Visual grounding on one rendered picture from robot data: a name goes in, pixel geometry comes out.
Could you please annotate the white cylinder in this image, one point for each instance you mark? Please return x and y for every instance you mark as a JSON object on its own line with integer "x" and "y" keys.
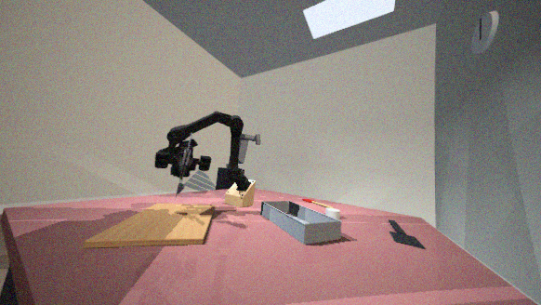
{"x": 332, "y": 212}

